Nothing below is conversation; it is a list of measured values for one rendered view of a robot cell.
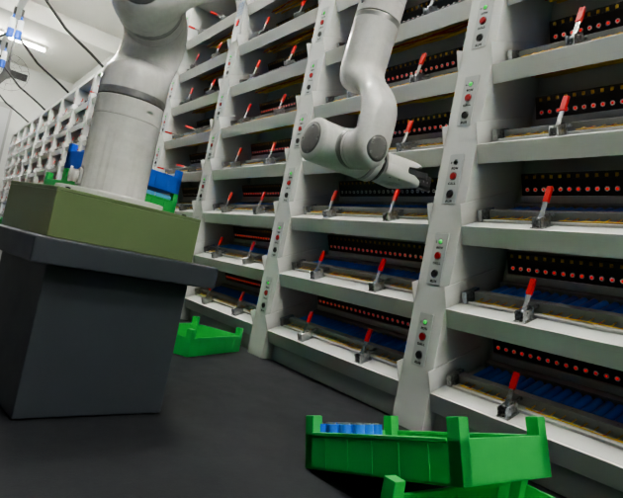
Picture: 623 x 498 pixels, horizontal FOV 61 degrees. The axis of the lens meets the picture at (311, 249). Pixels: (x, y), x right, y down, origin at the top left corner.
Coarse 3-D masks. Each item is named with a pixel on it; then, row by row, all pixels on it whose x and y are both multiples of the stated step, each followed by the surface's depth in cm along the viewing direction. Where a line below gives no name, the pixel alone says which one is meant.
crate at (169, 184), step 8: (72, 144) 165; (72, 152) 164; (80, 152) 162; (72, 160) 164; (80, 160) 161; (152, 176) 169; (160, 176) 171; (168, 176) 174; (176, 176) 177; (152, 184) 169; (160, 184) 172; (168, 184) 174; (176, 184) 177; (160, 192) 181; (168, 192) 176; (176, 192) 177
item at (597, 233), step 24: (528, 192) 126; (552, 192) 107; (576, 192) 117; (600, 192) 113; (480, 216) 121; (504, 216) 118; (528, 216) 114; (552, 216) 109; (576, 216) 106; (600, 216) 102; (480, 240) 117; (504, 240) 111; (528, 240) 107; (552, 240) 103; (576, 240) 99; (600, 240) 95
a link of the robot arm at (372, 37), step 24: (360, 24) 100; (384, 24) 100; (360, 48) 99; (384, 48) 100; (360, 72) 97; (384, 72) 102; (384, 96) 95; (360, 120) 93; (384, 120) 94; (360, 144) 93; (384, 144) 94; (360, 168) 96
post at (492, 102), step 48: (480, 0) 128; (528, 0) 128; (480, 48) 126; (480, 96) 123; (528, 96) 132; (480, 192) 123; (432, 240) 126; (432, 288) 123; (432, 336) 120; (480, 336) 128
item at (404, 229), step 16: (304, 208) 178; (304, 224) 171; (320, 224) 163; (336, 224) 157; (352, 224) 151; (368, 224) 145; (384, 224) 140; (400, 224) 135; (416, 224) 131; (416, 240) 132
